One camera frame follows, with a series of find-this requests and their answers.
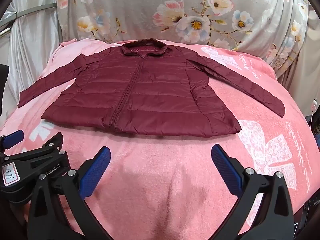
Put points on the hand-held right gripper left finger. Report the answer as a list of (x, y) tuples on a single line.
[(96, 170)]

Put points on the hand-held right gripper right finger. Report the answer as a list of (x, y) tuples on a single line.
[(226, 167)]

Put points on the beige curtain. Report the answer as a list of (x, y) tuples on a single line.
[(306, 55)]

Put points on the pink printed blanket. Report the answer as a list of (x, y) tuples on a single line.
[(160, 167)]

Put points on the maroon puffer jacket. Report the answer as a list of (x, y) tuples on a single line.
[(150, 92)]

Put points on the grey floral quilt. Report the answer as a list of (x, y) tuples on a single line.
[(125, 5)]

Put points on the white curtain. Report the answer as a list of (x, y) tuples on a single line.
[(32, 45)]

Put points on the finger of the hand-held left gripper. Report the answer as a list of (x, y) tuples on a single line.
[(50, 145), (15, 136)]

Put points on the white charger plug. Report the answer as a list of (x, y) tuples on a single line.
[(313, 105)]

